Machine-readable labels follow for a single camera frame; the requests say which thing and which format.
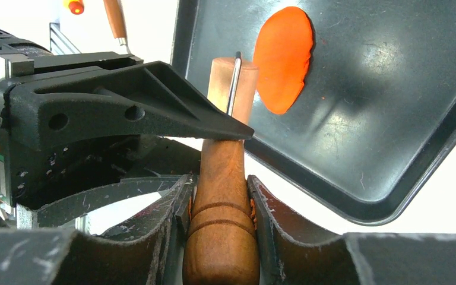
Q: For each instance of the wooden dough roller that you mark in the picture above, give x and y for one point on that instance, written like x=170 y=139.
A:
x=221 y=246

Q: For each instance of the wooden handled metal scraper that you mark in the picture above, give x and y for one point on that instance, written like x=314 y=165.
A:
x=116 y=22

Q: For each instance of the yellow toy car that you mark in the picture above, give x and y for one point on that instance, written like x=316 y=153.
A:
x=75 y=7

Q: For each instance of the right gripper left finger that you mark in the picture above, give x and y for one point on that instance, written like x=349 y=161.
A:
x=144 y=249

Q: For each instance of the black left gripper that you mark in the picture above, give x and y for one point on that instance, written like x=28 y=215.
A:
x=69 y=123

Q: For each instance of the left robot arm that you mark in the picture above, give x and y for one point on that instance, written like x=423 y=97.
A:
x=0 y=43

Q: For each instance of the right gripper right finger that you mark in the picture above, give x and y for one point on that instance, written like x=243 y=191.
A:
x=294 y=250

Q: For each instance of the orange-red dough piece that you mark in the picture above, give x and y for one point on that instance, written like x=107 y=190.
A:
x=283 y=51

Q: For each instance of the black baking tray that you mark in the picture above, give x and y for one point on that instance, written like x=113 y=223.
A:
x=377 y=114

